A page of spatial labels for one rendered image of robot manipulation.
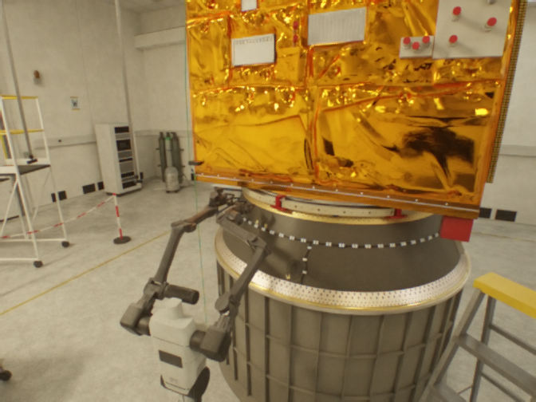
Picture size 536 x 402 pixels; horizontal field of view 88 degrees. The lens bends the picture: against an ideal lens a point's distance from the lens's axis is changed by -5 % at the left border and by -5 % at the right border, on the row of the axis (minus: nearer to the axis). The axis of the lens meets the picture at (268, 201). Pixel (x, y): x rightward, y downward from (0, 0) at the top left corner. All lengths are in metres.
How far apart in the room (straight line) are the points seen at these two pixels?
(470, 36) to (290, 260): 1.53
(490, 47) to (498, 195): 6.08
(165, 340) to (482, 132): 1.81
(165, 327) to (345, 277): 1.07
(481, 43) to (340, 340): 1.79
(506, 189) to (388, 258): 5.87
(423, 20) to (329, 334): 1.85
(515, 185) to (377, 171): 6.06
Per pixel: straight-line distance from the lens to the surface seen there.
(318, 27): 1.93
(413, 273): 2.09
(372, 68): 1.80
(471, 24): 1.77
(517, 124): 7.51
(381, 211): 1.93
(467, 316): 1.79
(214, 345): 1.38
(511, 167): 7.60
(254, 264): 1.53
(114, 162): 8.88
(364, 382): 2.39
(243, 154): 2.07
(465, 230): 1.95
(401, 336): 2.22
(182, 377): 1.64
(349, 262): 1.91
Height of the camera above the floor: 2.29
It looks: 17 degrees down
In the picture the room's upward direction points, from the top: straight up
